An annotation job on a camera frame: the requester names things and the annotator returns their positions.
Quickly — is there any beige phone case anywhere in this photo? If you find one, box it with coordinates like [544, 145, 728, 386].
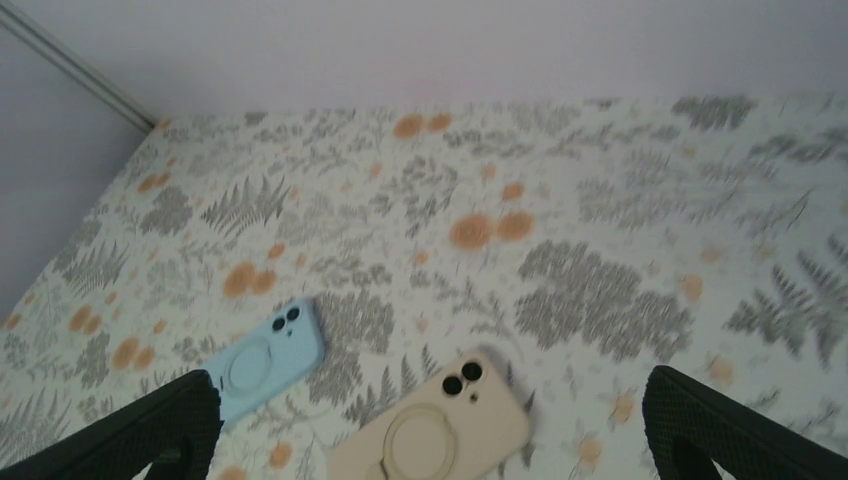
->
[327, 349, 532, 480]

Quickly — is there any light blue phone case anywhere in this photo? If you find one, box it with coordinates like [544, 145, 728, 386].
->
[201, 298, 325, 430]

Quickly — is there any floral patterned table mat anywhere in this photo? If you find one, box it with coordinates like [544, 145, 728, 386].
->
[1, 95, 847, 479]

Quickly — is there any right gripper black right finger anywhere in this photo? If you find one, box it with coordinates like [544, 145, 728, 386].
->
[642, 365, 847, 479]

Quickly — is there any aluminium corner frame post left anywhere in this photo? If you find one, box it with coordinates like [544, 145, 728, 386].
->
[1, 0, 156, 132]

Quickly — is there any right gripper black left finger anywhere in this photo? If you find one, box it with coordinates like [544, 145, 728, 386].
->
[1, 369, 222, 480]

